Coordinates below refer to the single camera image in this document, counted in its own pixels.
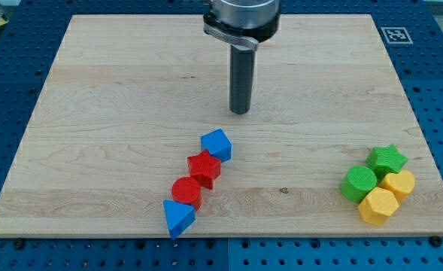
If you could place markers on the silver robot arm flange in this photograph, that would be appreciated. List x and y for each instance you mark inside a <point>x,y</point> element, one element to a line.
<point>243,24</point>

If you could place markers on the blue cube block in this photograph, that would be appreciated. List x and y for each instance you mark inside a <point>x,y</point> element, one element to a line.
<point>217,144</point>

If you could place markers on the red star block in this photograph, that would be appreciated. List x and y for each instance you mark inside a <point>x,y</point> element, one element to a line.
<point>204,168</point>

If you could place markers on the red cylinder block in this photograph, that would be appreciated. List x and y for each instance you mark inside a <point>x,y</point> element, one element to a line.
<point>187,190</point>

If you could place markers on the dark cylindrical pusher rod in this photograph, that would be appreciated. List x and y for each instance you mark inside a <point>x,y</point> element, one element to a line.
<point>241,71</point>

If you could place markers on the blue triangle block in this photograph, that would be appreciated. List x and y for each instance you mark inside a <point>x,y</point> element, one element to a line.
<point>178,217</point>

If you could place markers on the light wooden board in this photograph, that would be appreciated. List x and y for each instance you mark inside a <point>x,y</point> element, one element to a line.
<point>128,98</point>

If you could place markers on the green cylinder block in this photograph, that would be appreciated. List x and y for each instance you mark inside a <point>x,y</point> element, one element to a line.
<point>357,183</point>

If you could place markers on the green star block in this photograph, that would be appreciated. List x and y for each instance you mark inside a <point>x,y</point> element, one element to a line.
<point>385,160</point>

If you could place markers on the yellow hexagon block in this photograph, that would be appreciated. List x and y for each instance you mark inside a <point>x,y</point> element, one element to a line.
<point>378,206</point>

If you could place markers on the yellow heart block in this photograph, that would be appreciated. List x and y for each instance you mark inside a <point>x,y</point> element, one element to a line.
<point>401,184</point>

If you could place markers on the white fiducial marker tag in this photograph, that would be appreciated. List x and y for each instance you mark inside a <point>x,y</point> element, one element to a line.
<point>396,35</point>

